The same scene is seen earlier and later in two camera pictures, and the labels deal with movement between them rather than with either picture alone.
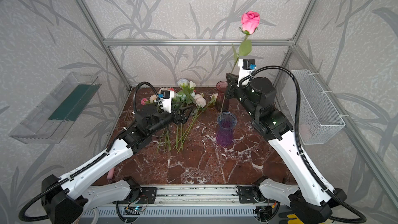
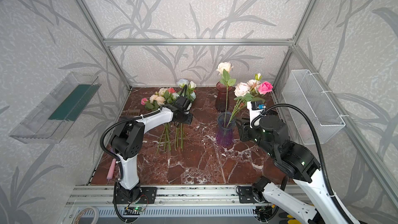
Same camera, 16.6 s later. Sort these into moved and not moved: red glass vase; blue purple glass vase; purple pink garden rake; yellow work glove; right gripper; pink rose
Moved: right gripper; pink rose
Not moved: blue purple glass vase; yellow work glove; purple pink garden rake; red glass vase
